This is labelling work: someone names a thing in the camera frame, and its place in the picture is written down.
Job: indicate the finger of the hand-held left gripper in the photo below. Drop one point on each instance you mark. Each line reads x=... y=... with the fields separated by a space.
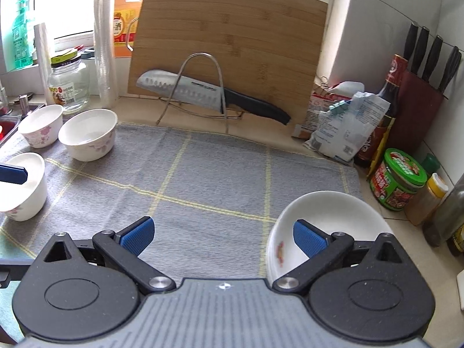
x=12 y=176

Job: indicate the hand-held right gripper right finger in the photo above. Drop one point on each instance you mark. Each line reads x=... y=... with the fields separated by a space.
x=308 y=237

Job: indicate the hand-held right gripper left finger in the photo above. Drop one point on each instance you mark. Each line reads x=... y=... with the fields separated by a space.
x=139 y=234

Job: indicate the white pink floral bowl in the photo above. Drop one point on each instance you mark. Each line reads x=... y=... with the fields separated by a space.
x=29 y=195
x=40 y=134
x=87 y=148

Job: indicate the grey plaid cloth mat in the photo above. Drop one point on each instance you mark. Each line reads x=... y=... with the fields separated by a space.
x=203 y=174

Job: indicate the green lid sauce jar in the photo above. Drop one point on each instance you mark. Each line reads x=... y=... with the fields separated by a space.
x=395 y=185

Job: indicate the clear glass jar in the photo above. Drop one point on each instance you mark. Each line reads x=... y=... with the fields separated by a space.
x=69 y=87

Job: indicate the white plastic bag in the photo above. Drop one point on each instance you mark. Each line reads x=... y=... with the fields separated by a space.
x=344 y=134

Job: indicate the yellow packet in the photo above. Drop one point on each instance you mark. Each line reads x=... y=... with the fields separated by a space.
x=379 y=148

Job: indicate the clear plastic bag roll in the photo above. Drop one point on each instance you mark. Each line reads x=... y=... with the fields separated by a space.
x=43 y=61

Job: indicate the yellow lid spice bottle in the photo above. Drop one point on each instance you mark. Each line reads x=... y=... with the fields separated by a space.
x=424 y=199

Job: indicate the red and white bag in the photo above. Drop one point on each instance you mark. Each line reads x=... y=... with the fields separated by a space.
x=313 y=112

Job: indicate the teal binder clip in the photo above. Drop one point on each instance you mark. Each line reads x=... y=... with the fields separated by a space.
x=338 y=108

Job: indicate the green dish soap bottle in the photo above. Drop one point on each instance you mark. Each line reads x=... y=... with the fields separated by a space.
x=21 y=40

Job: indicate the clear glass bottle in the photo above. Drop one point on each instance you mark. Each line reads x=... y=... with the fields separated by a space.
x=446 y=217

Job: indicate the small green cap bottle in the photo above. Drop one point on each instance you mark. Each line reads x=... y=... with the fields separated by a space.
x=430 y=163

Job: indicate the yellow label bottle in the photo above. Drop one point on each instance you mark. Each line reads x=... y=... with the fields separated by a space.
x=457 y=241

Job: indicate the stack of clear plastic cups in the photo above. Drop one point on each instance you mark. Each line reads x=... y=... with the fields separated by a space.
x=105 y=43

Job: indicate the white plastic box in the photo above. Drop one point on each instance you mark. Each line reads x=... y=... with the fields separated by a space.
x=460 y=292

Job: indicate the dark soy sauce bottle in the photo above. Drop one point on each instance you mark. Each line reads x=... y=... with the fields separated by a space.
x=389 y=94

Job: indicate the dark red knife block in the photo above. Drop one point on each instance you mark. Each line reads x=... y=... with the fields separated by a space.
x=417 y=108

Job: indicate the white framed window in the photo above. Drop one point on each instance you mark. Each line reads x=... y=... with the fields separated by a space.
x=72 y=3

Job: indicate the yellow oil bottle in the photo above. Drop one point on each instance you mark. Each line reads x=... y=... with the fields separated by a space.
x=127 y=25

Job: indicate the bamboo cutting board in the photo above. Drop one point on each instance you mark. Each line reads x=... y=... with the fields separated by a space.
x=235 y=36

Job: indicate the black scissors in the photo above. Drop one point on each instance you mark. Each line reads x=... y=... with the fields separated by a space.
x=450 y=69

